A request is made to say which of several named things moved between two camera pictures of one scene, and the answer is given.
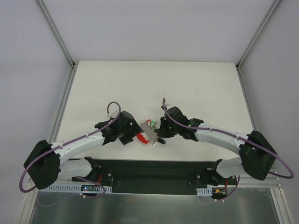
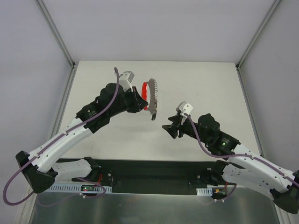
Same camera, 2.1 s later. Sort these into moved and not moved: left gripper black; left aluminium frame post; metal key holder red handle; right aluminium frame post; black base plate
Moved: metal key holder red handle; left gripper black
Not moved: black base plate; left aluminium frame post; right aluminium frame post
